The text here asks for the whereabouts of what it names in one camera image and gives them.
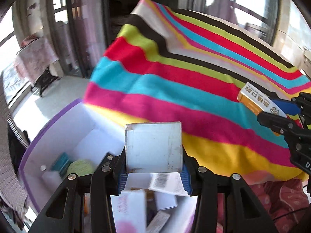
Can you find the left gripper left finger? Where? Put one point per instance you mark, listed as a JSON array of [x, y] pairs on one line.
[[64, 212]]

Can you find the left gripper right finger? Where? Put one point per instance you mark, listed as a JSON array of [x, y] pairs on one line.
[[243, 211]]

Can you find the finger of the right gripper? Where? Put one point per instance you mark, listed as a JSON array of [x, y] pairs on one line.
[[299, 105], [281, 125]]

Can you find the orange white medicine box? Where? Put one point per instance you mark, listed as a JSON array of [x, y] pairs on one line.
[[257, 101]]

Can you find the teal topped small box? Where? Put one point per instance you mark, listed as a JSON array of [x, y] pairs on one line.
[[61, 164]]

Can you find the plain white cube box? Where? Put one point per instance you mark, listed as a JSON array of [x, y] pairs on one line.
[[154, 147]]

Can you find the red patterned bedding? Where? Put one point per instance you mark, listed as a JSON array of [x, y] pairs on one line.
[[285, 201]]

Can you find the green round sponge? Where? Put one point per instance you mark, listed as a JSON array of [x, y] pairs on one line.
[[81, 168]]

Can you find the white 105g soap box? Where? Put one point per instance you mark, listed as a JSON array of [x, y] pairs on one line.
[[130, 211]]

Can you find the purple white storage box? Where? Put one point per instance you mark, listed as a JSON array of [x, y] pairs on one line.
[[77, 130]]

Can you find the white barcode medicine box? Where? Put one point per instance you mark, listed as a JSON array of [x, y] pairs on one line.
[[166, 187]]

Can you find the striped colourful bed cloth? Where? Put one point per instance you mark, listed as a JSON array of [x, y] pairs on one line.
[[170, 65]]

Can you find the small table with pink cloth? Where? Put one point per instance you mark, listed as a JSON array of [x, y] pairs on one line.
[[34, 60]]

